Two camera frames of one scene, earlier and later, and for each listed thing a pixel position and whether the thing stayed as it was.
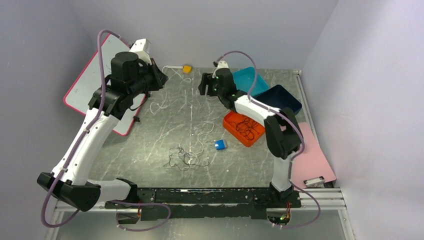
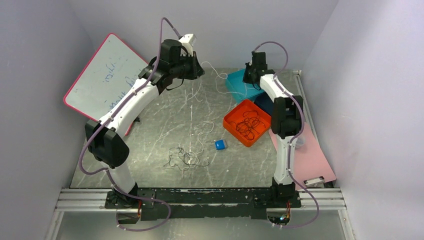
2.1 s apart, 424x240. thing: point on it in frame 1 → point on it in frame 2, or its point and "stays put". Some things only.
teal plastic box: [244, 79] stays put
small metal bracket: [318, 182] stays put
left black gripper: [160, 78] → [197, 70]
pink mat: [311, 163] stays put
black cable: [246, 127] stays put
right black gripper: [206, 79] → [245, 79]
